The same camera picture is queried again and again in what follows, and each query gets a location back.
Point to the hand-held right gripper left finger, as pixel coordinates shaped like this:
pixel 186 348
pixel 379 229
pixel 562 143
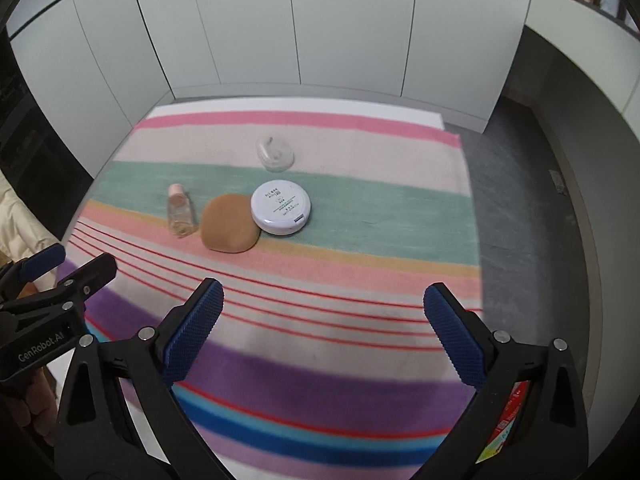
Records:
pixel 195 330

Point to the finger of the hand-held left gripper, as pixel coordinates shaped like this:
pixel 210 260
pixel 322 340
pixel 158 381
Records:
pixel 42 261
pixel 90 277

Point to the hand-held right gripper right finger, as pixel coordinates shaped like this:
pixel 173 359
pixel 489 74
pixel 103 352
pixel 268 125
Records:
pixel 455 335

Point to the brown round powder puff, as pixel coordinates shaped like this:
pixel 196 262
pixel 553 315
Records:
pixel 227 225

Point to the small clear bottle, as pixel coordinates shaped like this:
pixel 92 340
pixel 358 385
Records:
pixel 181 212

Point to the white round compact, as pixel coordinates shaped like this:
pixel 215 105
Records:
pixel 280 205

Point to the clear dome lid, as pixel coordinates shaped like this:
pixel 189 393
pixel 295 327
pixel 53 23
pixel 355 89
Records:
pixel 275 160

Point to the person's left hand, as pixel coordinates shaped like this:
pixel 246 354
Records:
pixel 31 412

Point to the cream padded chair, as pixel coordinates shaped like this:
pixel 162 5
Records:
pixel 20 220

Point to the red printed packet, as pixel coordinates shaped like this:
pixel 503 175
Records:
pixel 505 420

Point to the striped colourful cloth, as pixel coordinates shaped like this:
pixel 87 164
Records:
pixel 350 310

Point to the black glass panel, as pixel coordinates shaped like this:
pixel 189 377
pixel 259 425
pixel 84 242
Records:
pixel 30 135

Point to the white table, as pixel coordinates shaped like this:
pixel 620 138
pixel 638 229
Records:
pixel 375 110

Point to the white counter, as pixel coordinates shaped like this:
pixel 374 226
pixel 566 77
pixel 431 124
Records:
pixel 575 25

